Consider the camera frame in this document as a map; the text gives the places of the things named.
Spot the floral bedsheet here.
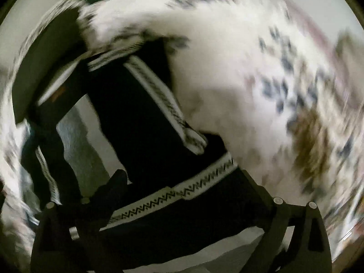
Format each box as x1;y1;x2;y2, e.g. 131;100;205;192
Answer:
0;0;364;265

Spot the black striped knit garment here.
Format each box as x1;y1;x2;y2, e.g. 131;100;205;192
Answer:
13;10;272;270

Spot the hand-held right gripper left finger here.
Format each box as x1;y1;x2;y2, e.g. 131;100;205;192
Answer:
29;169;129;273

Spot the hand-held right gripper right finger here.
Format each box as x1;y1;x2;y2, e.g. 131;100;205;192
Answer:
242;169;333;273

